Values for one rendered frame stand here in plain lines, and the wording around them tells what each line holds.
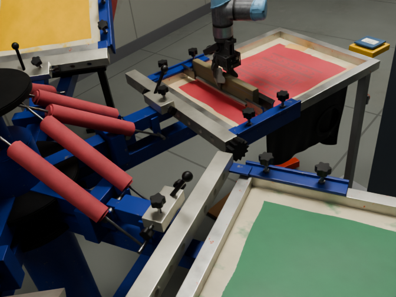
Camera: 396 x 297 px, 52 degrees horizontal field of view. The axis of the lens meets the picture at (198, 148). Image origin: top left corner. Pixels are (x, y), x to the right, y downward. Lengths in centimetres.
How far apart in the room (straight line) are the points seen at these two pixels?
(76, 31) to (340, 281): 147
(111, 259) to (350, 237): 155
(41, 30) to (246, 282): 143
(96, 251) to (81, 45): 119
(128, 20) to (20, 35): 267
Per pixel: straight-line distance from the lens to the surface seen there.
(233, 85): 158
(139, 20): 471
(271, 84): 176
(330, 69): 188
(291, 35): 213
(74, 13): 201
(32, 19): 206
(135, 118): 147
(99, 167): 117
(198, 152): 296
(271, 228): 113
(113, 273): 234
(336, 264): 108
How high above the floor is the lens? 180
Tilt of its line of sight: 37 degrees down
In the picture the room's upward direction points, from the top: 8 degrees counter-clockwise
